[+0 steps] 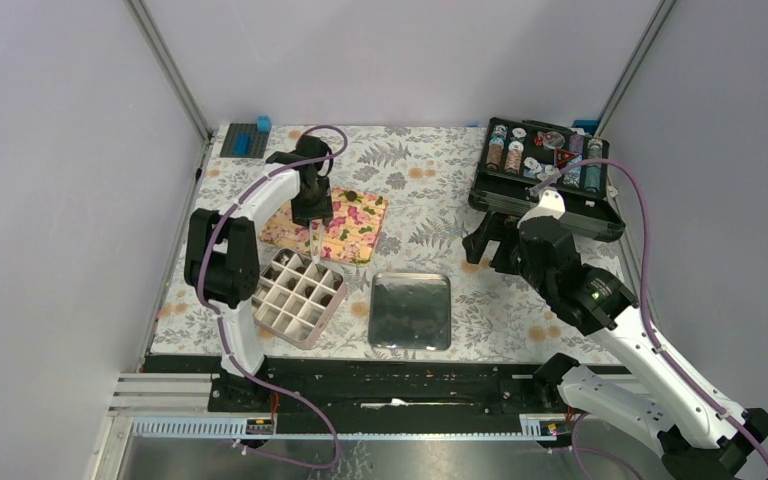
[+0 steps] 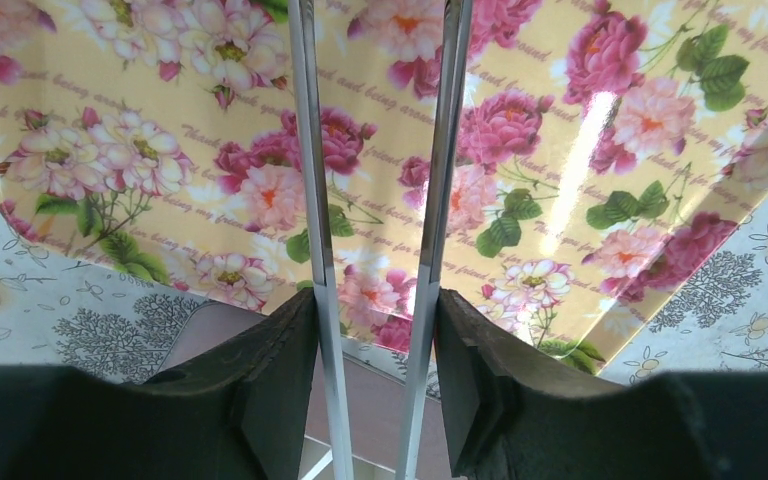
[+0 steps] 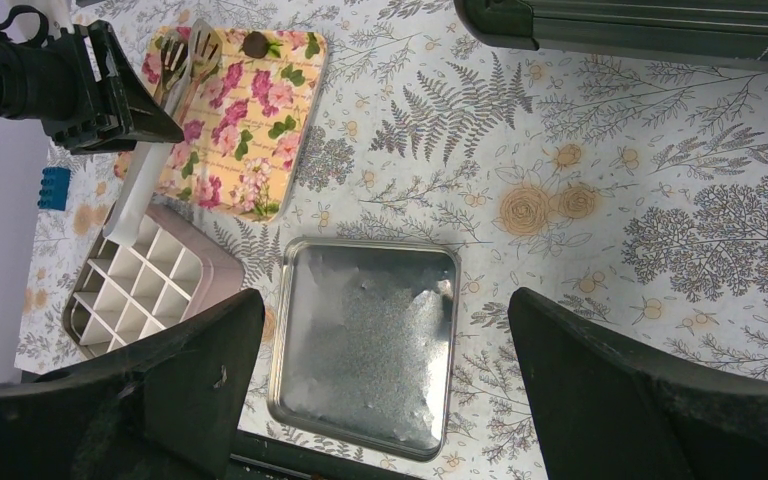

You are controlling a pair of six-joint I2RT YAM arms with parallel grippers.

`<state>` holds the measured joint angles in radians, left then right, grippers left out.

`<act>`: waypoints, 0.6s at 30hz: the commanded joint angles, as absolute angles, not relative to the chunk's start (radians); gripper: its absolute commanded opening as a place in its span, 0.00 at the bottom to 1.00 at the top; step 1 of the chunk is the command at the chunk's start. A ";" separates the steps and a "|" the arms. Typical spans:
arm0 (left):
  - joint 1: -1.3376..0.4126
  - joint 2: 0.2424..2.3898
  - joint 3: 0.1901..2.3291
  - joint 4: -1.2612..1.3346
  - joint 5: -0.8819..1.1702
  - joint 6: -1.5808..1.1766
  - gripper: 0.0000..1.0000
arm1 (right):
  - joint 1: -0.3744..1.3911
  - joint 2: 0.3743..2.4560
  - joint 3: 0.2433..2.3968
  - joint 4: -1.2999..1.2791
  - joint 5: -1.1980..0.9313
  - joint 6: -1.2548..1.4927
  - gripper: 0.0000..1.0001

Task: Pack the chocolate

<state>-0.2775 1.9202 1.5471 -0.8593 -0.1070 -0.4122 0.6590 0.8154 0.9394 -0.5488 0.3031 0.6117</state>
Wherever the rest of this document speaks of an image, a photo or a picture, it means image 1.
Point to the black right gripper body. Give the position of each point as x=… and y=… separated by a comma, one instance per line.
x=500, y=227

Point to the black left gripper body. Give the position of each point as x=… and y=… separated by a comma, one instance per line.
x=312, y=203

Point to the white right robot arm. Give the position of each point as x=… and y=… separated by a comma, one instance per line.
x=695, y=430

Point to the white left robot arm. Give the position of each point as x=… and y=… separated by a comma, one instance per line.
x=222, y=257

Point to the pink divided chocolate box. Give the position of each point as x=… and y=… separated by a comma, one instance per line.
x=296, y=297

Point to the blue lego brick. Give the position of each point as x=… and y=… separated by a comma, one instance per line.
x=263, y=124
x=241, y=145

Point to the grey lego baseplate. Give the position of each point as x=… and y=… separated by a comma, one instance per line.
x=259, y=141

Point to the black poker chip case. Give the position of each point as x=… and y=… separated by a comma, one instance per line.
x=519, y=154

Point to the floral rectangular tray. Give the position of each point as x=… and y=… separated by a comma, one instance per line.
x=349, y=238

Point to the silver metal tin lid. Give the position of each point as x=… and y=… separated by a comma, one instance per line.
x=410, y=311

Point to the blue block behind case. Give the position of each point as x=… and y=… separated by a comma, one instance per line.
x=588, y=126

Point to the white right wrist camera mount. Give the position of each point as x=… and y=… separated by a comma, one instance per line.
x=550, y=204

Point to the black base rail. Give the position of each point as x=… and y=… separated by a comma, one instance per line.
x=390, y=397

